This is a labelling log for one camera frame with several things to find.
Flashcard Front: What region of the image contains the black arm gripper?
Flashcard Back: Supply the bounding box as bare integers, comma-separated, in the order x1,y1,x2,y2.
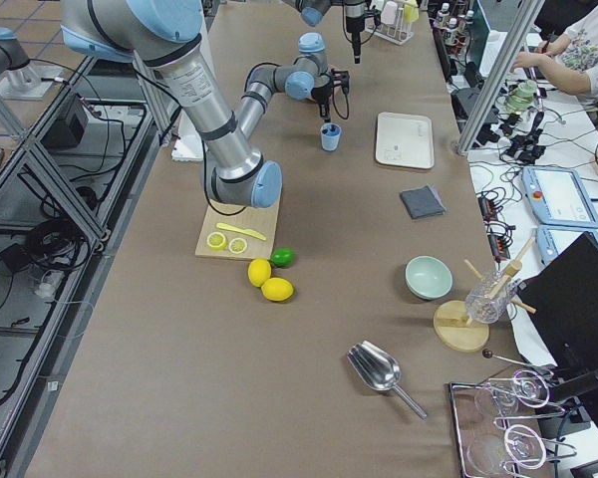
311,68,350,130

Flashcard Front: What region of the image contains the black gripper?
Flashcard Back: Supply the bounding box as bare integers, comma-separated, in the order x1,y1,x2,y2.
343,0,381,64

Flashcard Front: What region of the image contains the light blue plastic cup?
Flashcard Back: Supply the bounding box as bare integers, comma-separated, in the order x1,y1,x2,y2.
320,122,342,152

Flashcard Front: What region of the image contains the white cup drying rack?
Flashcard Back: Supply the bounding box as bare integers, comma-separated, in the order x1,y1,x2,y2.
365,0,420,46

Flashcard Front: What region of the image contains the wooden cup stand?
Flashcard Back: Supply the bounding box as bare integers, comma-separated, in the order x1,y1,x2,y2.
434,237,536,353

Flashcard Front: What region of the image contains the steel ice scoop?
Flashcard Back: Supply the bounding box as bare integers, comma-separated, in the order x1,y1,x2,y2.
347,341,428,419

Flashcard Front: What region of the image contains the cream rabbit tray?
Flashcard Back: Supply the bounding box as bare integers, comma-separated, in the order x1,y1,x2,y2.
375,112,435,169

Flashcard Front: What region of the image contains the grey folded cloth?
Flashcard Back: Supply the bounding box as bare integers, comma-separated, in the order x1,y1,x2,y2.
400,185,447,219

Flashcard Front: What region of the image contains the yellow plastic knife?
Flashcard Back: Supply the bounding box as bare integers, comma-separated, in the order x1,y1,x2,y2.
215,222,267,241

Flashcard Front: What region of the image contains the bamboo cutting board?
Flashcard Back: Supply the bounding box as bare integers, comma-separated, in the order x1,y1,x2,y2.
195,200,279,261

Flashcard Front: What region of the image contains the green lime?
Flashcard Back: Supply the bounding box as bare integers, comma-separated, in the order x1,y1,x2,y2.
270,247,296,268

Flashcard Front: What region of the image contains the upper lemon half slice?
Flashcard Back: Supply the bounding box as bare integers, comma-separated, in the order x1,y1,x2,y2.
206,231,228,251

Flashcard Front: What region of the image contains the yellow lemon upper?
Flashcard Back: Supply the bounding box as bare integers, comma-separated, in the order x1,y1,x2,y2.
247,258,272,288

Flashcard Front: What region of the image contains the yellow lemon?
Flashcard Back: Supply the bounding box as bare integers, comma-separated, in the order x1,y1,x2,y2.
247,258,272,288
261,277,294,302

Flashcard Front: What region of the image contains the yellow lemon lower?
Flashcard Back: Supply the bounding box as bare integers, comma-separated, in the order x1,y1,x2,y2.
261,277,294,302

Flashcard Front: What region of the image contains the mint green bowl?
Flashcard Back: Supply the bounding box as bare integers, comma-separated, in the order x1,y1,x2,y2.
405,256,453,300

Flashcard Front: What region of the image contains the seated person white shirt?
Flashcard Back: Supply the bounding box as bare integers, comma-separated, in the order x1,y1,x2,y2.
511,5,598,126

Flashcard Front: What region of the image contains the clear glass on stand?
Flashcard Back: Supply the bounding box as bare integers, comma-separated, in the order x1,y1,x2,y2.
465,271,519,324

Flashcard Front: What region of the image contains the upper teach pendant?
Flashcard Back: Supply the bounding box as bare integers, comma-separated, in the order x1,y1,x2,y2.
521,165,598,229

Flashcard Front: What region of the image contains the teach pendant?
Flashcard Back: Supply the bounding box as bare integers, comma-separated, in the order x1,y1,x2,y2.
535,224,598,266
521,165,598,229

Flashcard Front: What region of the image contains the lower teach pendant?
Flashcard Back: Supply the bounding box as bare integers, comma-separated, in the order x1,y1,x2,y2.
535,224,598,266

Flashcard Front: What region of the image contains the black monitor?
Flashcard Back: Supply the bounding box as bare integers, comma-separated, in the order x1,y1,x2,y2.
518,232,598,373

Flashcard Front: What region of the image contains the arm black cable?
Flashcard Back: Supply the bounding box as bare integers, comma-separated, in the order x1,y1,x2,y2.
328,89,351,122

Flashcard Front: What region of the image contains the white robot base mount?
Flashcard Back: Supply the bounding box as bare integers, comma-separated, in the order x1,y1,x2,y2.
171,132,203,162

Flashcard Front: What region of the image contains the aluminium frame post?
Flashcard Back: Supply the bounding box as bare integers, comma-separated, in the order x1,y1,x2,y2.
455,0,544,156

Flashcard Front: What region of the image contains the black wire glass rack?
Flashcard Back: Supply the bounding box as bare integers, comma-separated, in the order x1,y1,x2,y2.
448,368,577,477

